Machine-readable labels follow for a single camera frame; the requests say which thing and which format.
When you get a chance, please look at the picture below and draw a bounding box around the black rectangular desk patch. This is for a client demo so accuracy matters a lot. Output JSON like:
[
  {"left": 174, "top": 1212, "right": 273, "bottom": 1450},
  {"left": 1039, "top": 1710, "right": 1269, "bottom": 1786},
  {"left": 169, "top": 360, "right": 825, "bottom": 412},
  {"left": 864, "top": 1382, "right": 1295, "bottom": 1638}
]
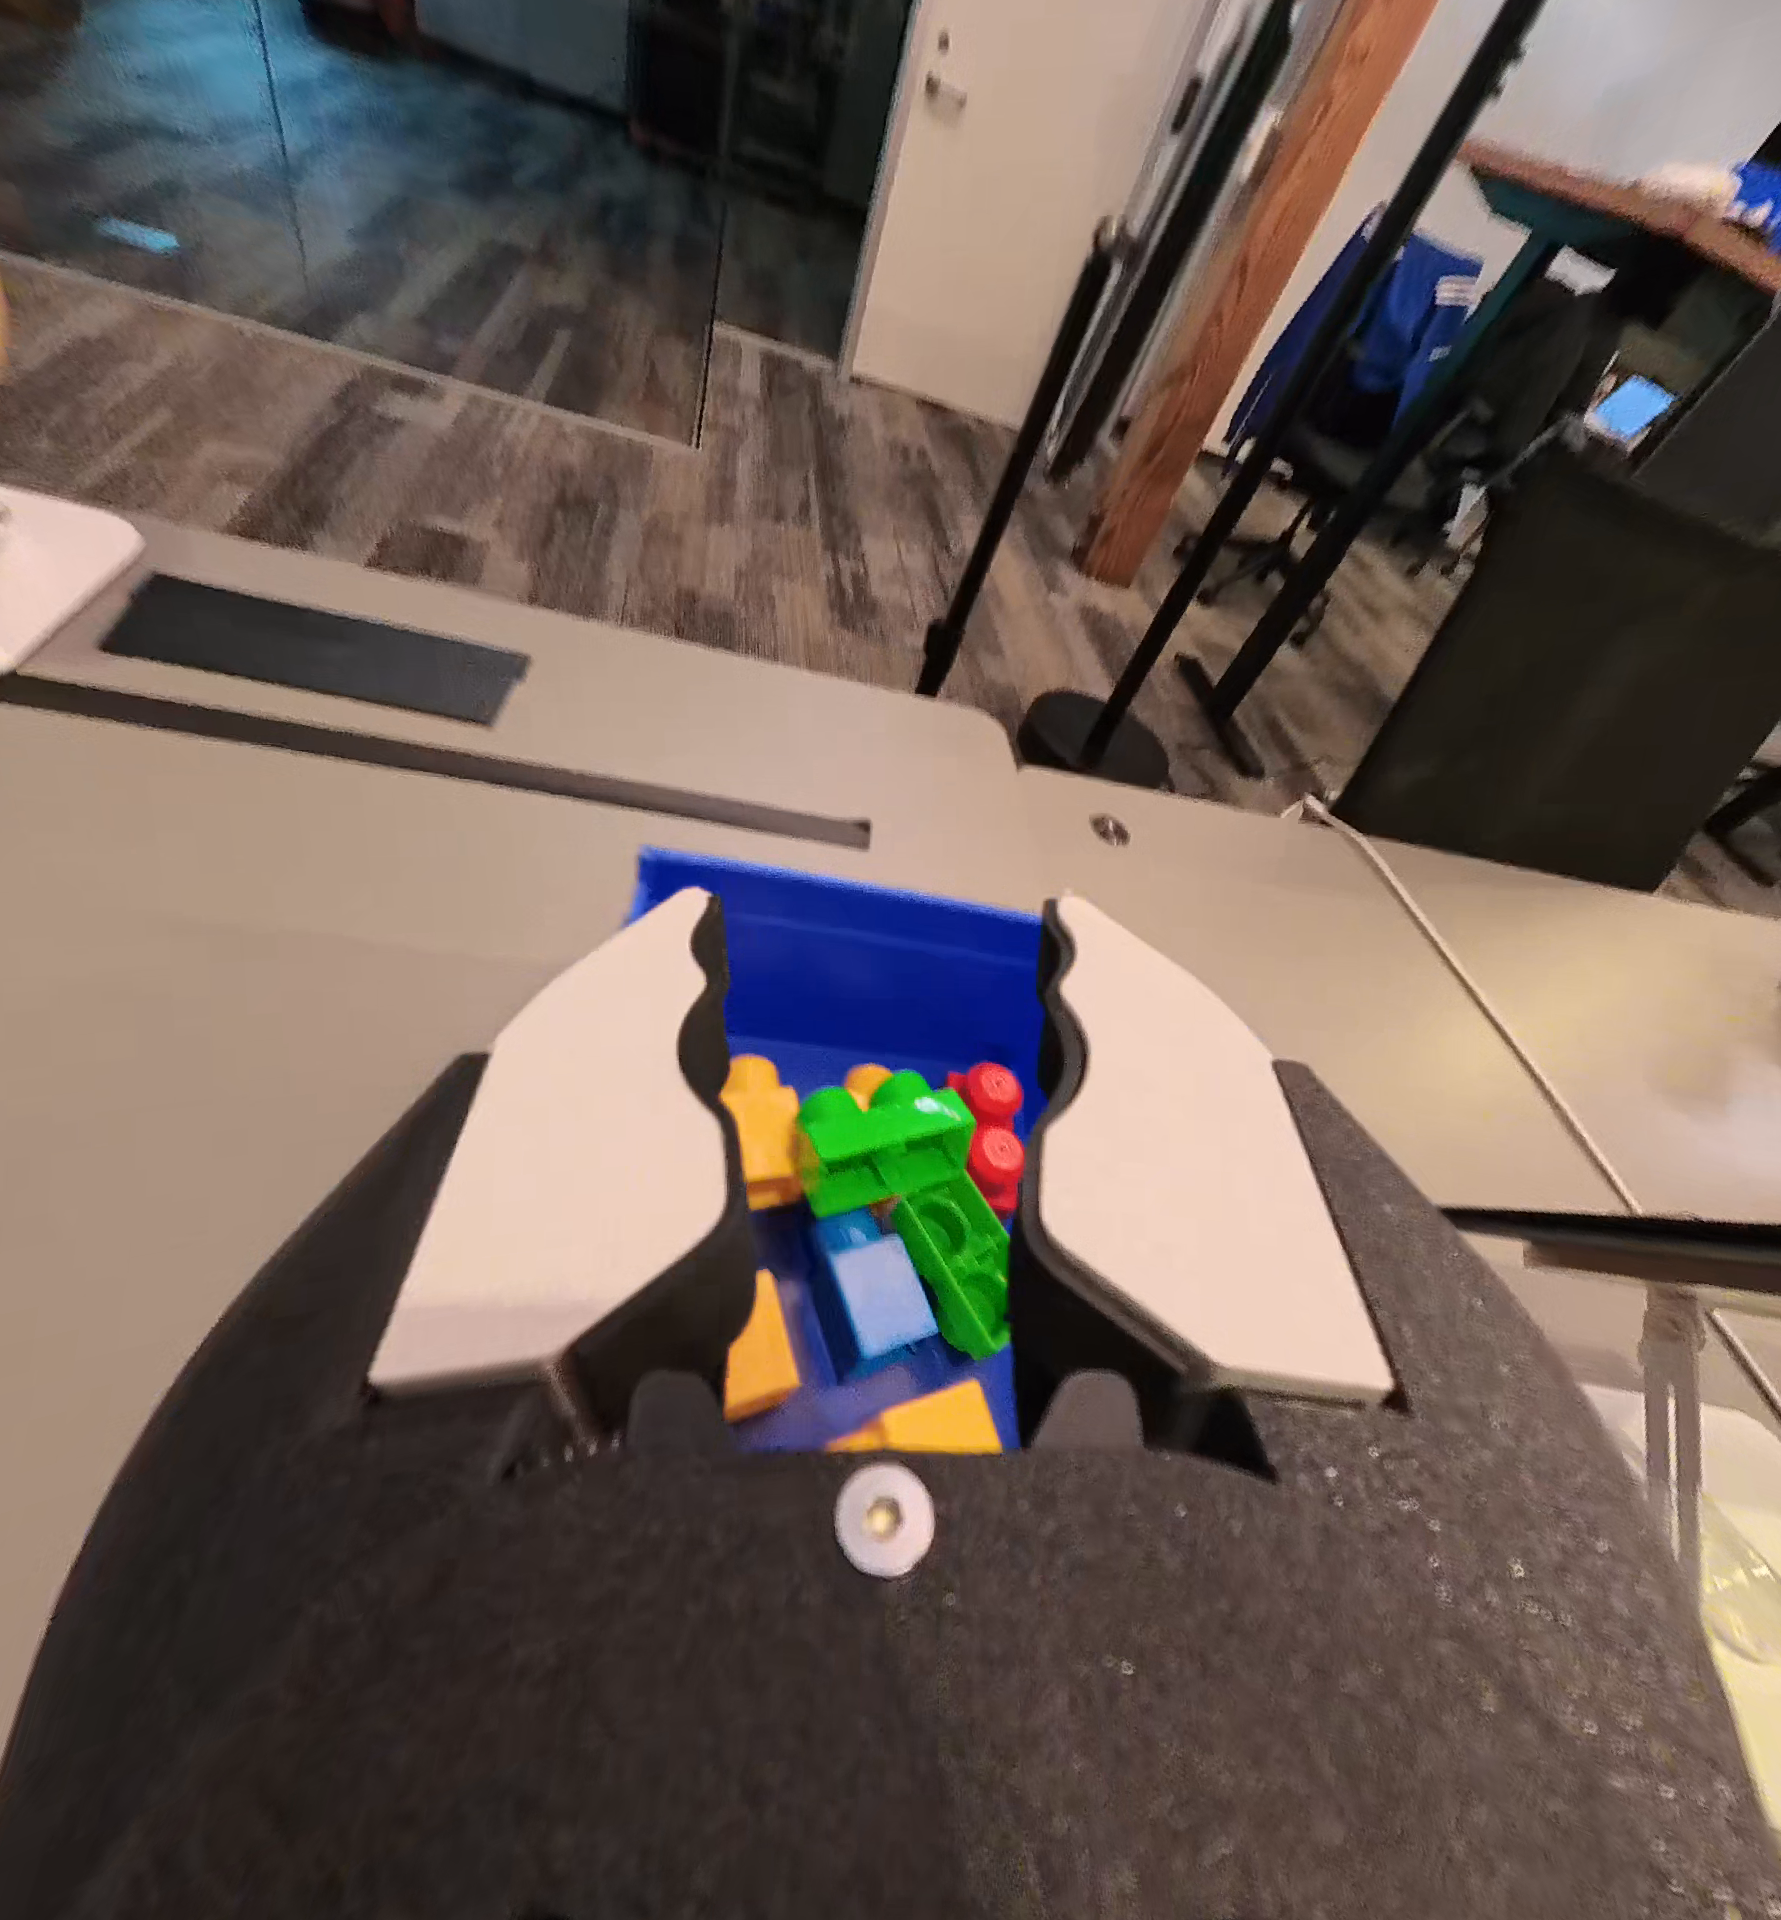
[{"left": 97, "top": 571, "right": 533, "bottom": 729}]

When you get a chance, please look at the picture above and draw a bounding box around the black office chair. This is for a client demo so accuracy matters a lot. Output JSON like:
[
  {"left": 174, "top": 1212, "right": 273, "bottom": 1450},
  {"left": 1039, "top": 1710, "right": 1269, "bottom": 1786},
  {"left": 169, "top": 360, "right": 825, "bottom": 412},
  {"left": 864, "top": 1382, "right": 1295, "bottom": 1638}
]
[{"left": 1340, "top": 434, "right": 1781, "bottom": 897}]

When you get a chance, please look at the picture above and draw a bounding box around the white door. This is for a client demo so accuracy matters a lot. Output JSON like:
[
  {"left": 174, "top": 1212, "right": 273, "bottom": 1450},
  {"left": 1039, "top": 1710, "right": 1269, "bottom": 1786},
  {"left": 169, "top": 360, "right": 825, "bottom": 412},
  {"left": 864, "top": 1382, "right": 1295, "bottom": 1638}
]
[{"left": 849, "top": 0, "right": 1214, "bottom": 432}]

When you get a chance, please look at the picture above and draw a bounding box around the red two-stud block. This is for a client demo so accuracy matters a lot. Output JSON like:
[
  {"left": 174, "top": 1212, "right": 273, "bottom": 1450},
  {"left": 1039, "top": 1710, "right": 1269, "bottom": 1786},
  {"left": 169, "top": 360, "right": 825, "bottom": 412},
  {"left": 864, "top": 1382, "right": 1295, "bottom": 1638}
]
[{"left": 947, "top": 1059, "right": 1031, "bottom": 1218}]

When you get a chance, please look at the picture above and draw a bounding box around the black tripod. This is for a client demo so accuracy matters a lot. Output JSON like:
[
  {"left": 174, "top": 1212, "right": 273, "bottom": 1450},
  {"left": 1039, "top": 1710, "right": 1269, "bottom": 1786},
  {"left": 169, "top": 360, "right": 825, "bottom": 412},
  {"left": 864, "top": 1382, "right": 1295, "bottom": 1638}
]
[{"left": 912, "top": 0, "right": 1301, "bottom": 699}]

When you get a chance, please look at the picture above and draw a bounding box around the blue plastic bin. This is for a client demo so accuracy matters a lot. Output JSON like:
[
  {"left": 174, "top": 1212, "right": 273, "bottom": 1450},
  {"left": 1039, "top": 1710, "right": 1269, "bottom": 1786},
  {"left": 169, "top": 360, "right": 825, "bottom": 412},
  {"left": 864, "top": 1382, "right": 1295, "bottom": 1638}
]
[{"left": 624, "top": 844, "right": 1055, "bottom": 1457}]

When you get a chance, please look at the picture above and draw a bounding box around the wooden document stand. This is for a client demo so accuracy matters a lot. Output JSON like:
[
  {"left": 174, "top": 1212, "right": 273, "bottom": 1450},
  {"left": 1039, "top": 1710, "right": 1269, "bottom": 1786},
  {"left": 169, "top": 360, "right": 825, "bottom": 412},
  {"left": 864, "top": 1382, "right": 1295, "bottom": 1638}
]
[{"left": 0, "top": 0, "right": 144, "bottom": 690}]

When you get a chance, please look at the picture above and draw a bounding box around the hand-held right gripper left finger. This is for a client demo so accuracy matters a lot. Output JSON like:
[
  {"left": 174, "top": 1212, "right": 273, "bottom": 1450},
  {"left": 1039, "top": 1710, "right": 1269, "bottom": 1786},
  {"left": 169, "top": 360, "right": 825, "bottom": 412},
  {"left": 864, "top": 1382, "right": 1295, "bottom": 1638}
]
[{"left": 365, "top": 883, "right": 754, "bottom": 1450}]

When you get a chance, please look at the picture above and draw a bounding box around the wooden post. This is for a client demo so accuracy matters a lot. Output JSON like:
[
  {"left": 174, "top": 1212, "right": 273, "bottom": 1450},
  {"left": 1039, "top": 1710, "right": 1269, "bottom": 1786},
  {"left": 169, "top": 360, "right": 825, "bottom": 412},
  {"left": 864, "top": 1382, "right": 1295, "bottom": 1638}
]
[{"left": 1082, "top": 0, "right": 1445, "bottom": 590}]

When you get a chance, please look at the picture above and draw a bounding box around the yellow toy block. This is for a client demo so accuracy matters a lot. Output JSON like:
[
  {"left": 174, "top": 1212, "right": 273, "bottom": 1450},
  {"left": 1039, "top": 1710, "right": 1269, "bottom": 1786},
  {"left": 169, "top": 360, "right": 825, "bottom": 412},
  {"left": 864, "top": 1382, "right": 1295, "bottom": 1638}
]
[{"left": 826, "top": 1379, "right": 1006, "bottom": 1457}]

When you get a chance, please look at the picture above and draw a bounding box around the wooden standing desk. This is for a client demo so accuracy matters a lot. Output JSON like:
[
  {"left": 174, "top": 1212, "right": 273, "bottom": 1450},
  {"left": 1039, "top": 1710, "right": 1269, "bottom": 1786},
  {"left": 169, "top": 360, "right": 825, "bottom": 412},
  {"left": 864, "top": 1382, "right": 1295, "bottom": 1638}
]
[{"left": 1175, "top": 141, "right": 1781, "bottom": 781}]

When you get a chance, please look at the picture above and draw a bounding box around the blue jacket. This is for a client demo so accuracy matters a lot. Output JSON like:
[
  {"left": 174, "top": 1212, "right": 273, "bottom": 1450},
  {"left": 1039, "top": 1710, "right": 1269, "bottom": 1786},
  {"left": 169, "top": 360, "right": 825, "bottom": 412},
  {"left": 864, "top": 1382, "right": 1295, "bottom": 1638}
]
[{"left": 1251, "top": 209, "right": 1484, "bottom": 451}]

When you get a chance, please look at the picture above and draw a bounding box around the white cable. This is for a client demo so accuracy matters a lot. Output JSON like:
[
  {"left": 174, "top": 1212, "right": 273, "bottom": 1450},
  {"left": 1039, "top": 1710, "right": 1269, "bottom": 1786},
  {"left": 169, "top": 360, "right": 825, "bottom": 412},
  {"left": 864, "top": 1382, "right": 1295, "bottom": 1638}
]
[{"left": 1299, "top": 798, "right": 1648, "bottom": 1220}]

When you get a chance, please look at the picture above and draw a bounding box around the green two-stud block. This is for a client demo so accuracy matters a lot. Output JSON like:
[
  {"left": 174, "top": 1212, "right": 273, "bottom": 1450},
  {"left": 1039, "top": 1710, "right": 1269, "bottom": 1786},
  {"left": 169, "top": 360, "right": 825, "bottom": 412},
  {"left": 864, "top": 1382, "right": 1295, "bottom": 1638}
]
[
  {"left": 795, "top": 1067, "right": 979, "bottom": 1220},
  {"left": 891, "top": 1182, "right": 1015, "bottom": 1361}
]

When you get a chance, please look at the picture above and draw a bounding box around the black round-base stand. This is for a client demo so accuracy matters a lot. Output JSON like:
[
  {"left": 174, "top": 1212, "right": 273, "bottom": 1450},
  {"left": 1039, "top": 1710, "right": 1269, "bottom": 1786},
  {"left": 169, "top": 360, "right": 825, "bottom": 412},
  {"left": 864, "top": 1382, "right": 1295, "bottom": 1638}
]
[{"left": 1016, "top": 0, "right": 1553, "bottom": 792}]

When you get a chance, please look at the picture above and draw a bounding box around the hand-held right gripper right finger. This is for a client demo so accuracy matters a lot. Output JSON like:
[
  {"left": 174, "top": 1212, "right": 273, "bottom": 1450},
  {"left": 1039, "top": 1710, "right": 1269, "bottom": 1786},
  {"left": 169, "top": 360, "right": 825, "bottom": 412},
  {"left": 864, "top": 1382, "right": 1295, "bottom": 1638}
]
[{"left": 1010, "top": 892, "right": 1402, "bottom": 1412}]

